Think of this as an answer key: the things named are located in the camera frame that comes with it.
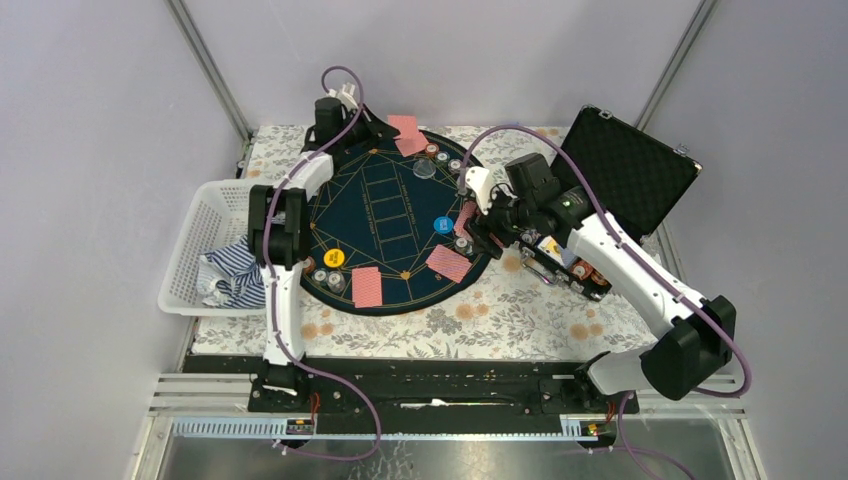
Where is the blue dealer button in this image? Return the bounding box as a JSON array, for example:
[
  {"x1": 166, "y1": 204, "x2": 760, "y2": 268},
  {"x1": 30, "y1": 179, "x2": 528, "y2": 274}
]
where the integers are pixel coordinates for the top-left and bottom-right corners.
[{"x1": 433, "y1": 216, "x2": 454, "y2": 235}]

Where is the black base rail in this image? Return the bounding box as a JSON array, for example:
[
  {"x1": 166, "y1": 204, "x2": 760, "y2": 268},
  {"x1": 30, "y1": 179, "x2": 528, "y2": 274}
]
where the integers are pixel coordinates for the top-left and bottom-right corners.
[{"x1": 248, "y1": 356, "x2": 641, "y2": 437}]

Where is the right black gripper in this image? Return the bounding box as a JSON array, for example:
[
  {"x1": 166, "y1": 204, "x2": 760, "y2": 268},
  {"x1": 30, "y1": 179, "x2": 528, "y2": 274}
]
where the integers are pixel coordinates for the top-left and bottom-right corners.
[{"x1": 463, "y1": 181, "x2": 535, "y2": 261}]

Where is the black chip carrying case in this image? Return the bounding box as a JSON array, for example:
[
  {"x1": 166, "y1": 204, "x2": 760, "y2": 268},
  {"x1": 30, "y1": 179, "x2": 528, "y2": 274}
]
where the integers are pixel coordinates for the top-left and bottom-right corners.
[{"x1": 519, "y1": 105, "x2": 701, "y2": 301}]

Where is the clear plastic disc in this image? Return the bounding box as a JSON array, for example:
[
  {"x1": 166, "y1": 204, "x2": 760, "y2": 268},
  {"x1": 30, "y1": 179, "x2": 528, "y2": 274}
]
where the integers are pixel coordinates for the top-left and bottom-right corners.
[{"x1": 412, "y1": 157, "x2": 437, "y2": 179}]

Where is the round dark blue poker mat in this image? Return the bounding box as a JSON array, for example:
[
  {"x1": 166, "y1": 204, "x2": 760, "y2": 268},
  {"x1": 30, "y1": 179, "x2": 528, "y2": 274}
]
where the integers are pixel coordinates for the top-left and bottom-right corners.
[{"x1": 300, "y1": 140, "x2": 490, "y2": 316}]

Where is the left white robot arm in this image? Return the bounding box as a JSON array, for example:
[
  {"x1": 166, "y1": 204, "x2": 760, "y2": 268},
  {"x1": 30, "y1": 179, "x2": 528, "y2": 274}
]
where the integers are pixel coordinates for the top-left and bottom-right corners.
[{"x1": 246, "y1": 96, "x2": 397, "y2": 411}]

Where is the red five chip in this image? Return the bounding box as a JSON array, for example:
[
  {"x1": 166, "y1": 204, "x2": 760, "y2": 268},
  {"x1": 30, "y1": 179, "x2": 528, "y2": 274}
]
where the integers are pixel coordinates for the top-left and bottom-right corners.
[
  {"x1": 424, "y1": 142, "x2": 440, "y2": 158},
  {"x1": 303, "y1": 256, "x2": 316, "y2": 274}
]

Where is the white plastic basket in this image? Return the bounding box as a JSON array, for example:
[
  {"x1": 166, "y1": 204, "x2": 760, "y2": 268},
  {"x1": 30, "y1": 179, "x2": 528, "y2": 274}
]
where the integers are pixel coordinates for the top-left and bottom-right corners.
[{"x1": 157, "y1": 179, "x2": 265, "y2": 317}]

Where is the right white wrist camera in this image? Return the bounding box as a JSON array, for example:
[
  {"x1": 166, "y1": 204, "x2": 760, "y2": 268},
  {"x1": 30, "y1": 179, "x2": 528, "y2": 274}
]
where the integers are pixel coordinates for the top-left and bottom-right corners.
[{"x1": 459, "y1": 166, "x2": 496, "y2": 215}]

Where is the floral tablecloth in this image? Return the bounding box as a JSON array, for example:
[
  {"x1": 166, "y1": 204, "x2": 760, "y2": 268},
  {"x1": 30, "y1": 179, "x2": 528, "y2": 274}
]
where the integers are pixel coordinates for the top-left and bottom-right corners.
[{"x1": 190, "y1": 126, "x2": 654, "y2": 361}]

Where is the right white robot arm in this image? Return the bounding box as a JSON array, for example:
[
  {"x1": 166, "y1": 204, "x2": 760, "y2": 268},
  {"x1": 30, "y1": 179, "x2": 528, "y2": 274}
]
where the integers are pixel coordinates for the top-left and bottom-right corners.
[{"x1": 459, "y1": 154, "x2": 736, "y2": 412}]

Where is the striped blue white cloth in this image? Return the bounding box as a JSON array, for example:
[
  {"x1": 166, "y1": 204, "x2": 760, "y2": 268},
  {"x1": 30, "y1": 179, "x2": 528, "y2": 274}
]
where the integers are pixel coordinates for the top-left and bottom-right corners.
[{"x1": 195, "y1": 236, "x2": 265, "y2": 309}]

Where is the red playing card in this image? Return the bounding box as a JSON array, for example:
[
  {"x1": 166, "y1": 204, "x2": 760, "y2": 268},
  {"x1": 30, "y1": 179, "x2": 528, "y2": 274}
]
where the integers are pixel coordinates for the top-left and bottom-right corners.
[
  {"x1": 387, "y1": 115, "x2": 419, "y2": 140},
  {"x1": 441, "y1": 256, "x2": 471, "y2": 284},
  {"x1": 426, "y1": 244, "x2": 471, "y2": 284},
  {"x1": 351, "y1": 266, "x2": 384, "y2": 310},
  {"x1": 354, "y1": 267, "x2": 384, "y2": 310},
  {"x1": 395, "y1": 132, "x2": 429, "y2": 157}
]

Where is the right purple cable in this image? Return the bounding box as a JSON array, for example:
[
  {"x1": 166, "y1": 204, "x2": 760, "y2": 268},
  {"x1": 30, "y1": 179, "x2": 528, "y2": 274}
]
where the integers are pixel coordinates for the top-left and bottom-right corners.
[{"x1": 458, "y1": 124, "x2": 754, "y2": 480}]

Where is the red chip row in case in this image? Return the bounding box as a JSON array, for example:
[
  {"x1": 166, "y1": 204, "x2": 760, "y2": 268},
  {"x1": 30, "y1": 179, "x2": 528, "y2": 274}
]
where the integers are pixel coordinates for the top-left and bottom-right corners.
[{"x1": 569, "y1": 259, "x2": 608, "y2": 287}]

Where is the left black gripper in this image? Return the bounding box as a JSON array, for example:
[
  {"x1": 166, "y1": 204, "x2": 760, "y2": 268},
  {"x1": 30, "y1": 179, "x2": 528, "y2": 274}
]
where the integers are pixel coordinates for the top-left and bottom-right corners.
[{"x1": 336, "y1": 102, "x2": 400, "y2": 150}]

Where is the yellow dealer button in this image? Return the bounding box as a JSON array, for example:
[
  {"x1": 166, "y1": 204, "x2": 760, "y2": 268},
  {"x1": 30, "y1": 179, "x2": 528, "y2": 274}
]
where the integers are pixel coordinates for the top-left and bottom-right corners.
[{"x1": 323, "y1": 248, "x2": 346, "y2": 269}]

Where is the red card deck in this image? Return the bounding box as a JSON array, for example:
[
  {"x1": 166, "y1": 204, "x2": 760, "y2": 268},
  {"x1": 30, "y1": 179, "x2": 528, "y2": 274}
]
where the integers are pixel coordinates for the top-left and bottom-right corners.
[{"x1": 453, "y1": 200, "x2": 478, "y2": 240}]

